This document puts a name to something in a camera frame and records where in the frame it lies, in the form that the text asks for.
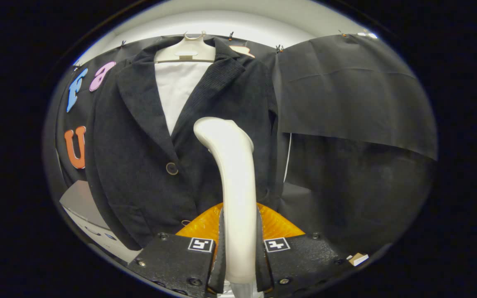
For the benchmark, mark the grey drawer cabinet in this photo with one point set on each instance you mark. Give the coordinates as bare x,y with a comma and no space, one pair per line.
81,203

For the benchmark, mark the white cardboard box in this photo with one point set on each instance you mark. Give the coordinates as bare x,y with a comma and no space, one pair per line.
358,259

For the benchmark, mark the black blazer jacket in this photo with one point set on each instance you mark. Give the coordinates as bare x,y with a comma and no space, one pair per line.
139,165

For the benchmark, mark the black backdrop cloth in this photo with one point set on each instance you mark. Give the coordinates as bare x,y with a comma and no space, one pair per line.
346,91

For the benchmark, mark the small ceiling light panel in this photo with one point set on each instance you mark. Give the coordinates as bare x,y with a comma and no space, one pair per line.
367,34

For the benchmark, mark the cream clothes hanger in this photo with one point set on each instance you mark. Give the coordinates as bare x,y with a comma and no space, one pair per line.
184,51

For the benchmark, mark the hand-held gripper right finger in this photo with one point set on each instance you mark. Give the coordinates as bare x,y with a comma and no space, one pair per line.
263,269

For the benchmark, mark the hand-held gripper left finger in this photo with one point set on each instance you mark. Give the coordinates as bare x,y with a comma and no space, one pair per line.
218,265

